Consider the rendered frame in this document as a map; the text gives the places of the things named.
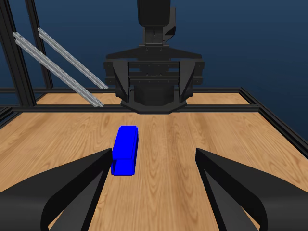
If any black table frame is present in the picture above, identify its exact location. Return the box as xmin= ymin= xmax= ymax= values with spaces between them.
xmin=0 ymin=0 xmax=308 ymax=154

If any blue hollow socket block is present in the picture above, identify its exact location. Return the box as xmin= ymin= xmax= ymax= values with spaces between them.
xmin=110 ymin=125 xmax=139 ymax=176

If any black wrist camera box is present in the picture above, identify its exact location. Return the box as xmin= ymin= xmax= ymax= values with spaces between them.
xmin=137 ymin=0 xmax=172 ymax=27

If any silver aluminium strut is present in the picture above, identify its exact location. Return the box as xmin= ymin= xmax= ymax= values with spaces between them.
xmin=38 ymin=27 xmax=109 ymax=90
xmin=13 ymin=31 xmax=104 ymax=107

